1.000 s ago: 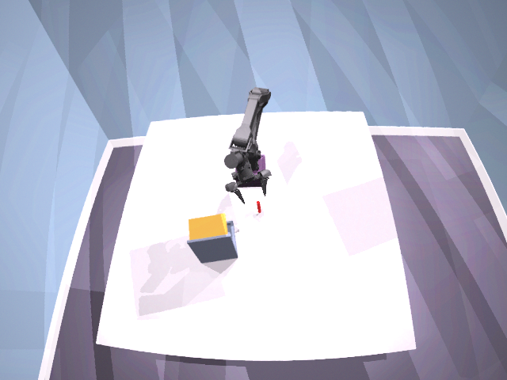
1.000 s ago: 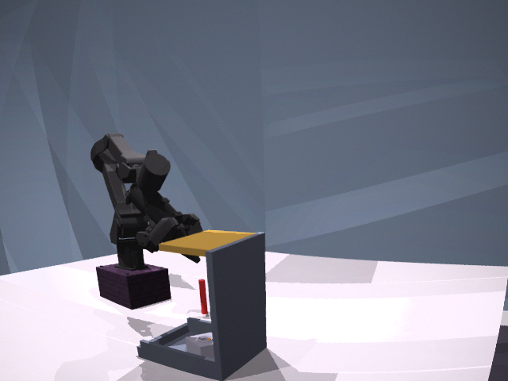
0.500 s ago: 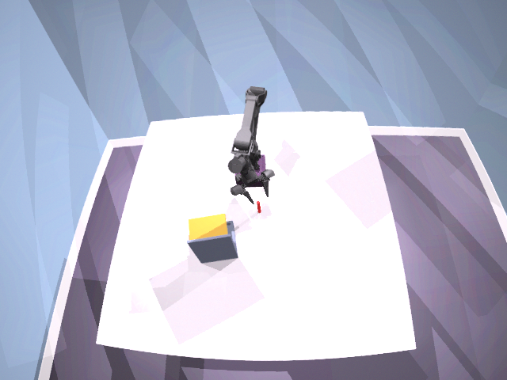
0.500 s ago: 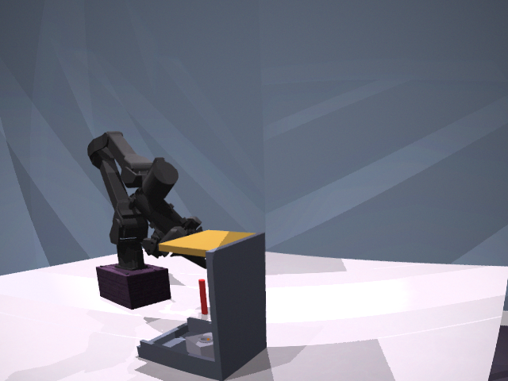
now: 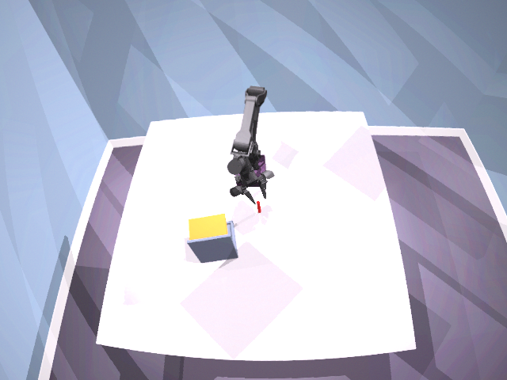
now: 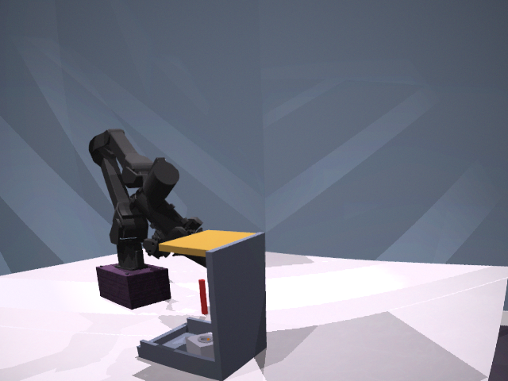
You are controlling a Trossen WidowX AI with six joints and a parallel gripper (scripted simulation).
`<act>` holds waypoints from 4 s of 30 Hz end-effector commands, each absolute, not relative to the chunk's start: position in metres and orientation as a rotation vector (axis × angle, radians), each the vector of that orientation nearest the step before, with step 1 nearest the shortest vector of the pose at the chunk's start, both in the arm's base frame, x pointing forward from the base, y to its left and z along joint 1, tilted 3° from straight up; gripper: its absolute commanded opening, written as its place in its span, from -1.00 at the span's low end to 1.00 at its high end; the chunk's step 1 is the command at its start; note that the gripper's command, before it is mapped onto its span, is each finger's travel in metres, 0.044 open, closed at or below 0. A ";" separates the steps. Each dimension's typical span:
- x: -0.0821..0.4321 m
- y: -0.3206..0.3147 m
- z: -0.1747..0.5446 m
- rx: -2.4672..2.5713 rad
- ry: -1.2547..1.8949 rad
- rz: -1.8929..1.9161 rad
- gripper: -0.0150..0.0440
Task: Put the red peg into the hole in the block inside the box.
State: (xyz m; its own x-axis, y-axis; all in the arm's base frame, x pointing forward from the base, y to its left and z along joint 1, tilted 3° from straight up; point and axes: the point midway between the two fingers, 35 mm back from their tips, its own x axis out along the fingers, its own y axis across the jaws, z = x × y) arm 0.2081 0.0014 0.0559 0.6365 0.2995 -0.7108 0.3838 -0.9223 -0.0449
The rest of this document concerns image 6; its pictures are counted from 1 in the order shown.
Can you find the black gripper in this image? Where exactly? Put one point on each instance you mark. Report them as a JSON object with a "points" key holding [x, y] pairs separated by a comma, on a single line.
{"points": [[174, 226]]}

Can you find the red peg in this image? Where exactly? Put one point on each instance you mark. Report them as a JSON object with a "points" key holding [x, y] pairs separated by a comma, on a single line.
{"points": [[203, 300]]}

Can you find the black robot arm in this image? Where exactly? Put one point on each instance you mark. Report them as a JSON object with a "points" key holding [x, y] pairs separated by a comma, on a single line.
{"points": [[155, 181]]}

